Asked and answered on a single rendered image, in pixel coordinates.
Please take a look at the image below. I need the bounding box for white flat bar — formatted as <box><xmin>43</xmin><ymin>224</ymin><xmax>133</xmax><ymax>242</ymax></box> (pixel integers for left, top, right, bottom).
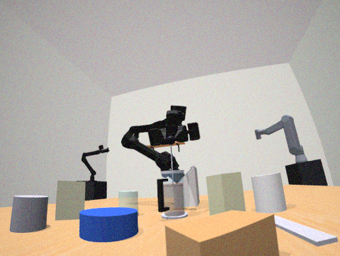
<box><xmin>275</xmin><ymin>216</ymin><xmax>338</xmax><ymax>247</ymax></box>

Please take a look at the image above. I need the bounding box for glass french press coffee maker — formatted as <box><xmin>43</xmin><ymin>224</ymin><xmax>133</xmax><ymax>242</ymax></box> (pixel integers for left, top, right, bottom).
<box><xmin>157</xmin><ymin>136</ymin><xmax>188</xmax><ymax>219</ymax></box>

